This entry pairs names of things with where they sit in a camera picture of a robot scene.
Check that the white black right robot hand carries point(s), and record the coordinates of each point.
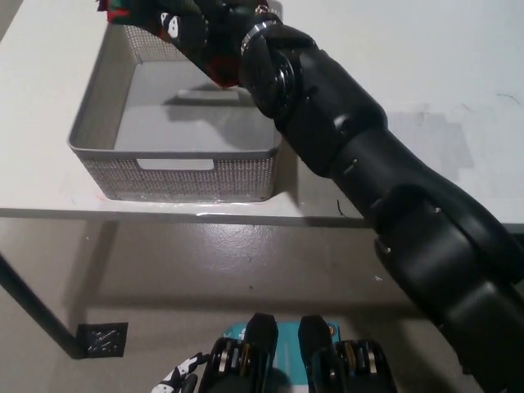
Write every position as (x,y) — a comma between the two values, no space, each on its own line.
(204,24)

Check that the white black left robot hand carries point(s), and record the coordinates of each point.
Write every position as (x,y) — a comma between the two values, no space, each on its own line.
(180,374)

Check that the red green coffee bean bag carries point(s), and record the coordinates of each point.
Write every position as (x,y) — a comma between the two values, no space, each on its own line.
(125,9)

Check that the black floor tape patch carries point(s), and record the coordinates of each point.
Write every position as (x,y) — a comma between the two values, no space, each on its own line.
(103,340)

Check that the grey perforated plastic basket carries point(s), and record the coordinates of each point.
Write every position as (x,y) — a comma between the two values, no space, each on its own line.
(184,127)

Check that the black metal table leg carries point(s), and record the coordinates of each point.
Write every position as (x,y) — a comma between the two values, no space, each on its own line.
(41,309)

